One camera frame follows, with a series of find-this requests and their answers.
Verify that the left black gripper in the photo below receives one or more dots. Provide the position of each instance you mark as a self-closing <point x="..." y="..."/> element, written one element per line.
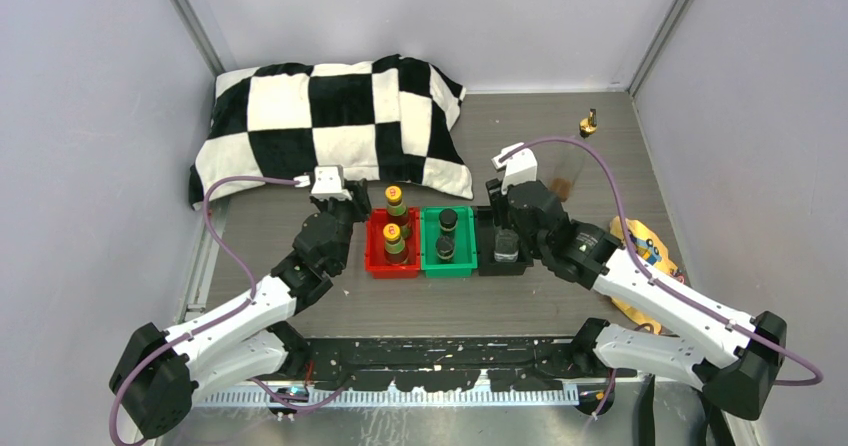
<point x="359" y="204"/>

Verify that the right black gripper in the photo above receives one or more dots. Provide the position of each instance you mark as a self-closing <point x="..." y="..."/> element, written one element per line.
<point x="499" y="201"/>

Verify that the clear glass oil bottle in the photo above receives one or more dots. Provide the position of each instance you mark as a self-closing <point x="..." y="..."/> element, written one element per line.
<point x="506" y="246"/>

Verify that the yellow cap chili sauce bottle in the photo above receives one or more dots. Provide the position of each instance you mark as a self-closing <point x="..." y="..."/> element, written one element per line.
<point x="397" y="210"/>

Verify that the green label spice jar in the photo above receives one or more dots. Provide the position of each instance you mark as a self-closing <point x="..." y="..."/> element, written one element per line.
<point x="445" y="248"/>

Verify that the brown sauce glass bottle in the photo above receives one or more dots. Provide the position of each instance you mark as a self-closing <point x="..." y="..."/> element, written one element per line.
<point x="568" y="170"/>

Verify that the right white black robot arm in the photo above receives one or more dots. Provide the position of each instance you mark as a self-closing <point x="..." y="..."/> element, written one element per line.
<point x="713" y="348"/>

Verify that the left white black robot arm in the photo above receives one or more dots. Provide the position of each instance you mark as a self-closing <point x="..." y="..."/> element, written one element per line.
<point x="162" y="373"/>

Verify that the red plastic bin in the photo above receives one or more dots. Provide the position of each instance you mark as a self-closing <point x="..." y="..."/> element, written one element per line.
<point x="375" y="261"/>

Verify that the black plastic bin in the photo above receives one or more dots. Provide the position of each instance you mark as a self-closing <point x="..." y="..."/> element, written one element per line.
<point x="485" y="230"/>

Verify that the green plastic bin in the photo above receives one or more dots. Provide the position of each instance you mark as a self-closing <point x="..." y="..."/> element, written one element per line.
<point x="464" y="260"/>

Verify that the black white checkered cloth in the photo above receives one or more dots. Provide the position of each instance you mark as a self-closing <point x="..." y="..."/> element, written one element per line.
<point x="386" y="120"/>

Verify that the yellow cloth rag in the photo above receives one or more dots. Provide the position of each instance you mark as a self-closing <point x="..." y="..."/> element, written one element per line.
<point x="652" y="250"/>

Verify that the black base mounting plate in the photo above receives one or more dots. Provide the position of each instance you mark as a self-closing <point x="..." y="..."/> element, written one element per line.
<point x="438" y="364"/>

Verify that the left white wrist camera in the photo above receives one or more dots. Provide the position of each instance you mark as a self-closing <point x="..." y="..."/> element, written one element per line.
<point x="329" y="183"/>

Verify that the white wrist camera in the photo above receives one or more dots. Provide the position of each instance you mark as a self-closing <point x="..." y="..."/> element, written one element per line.
<point x="329" y="183"/>
<point x="518" y="163"/>

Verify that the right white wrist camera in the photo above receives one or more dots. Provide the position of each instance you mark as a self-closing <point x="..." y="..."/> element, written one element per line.
<point x="518" y="163"/>

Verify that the aluminium slotted rail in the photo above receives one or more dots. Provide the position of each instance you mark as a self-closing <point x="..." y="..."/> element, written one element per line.
<point x="478" y="396"/>

